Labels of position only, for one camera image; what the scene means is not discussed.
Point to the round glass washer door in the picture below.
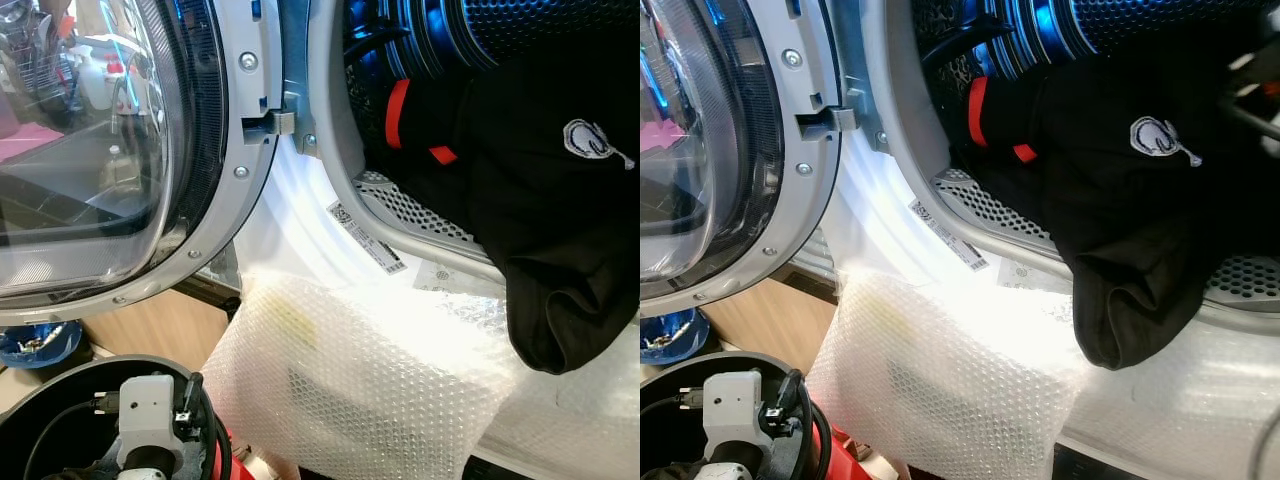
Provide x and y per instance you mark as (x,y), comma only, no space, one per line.
(810,100)
(250,100)

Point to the clear bubble wrap sheet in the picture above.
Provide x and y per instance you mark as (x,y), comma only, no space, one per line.
(950,390)
(350,380)

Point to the black plastic laundry bucket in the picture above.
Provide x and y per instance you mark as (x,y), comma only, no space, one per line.
(40,390)
(670,385)

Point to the white barcode label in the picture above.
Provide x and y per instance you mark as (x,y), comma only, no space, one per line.
(367,238)
(948,235)

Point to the white front-load dryer machine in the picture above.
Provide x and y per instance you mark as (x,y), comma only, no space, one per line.
(300,200)
(880,190)

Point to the yellow sticker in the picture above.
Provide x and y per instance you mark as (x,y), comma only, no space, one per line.
(290,322)
(892,315)

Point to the red metal stool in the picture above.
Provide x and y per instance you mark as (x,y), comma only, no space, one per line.
(840,455)
(222,458)

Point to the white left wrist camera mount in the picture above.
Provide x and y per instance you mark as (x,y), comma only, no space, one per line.
(148,410)
(735,405)

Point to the blue plastic bin bag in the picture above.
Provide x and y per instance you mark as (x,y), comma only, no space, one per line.
(675,338)
(40,345)

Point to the black shirt with white logo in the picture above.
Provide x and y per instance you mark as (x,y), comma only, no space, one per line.
(1120,230)
(540,220)

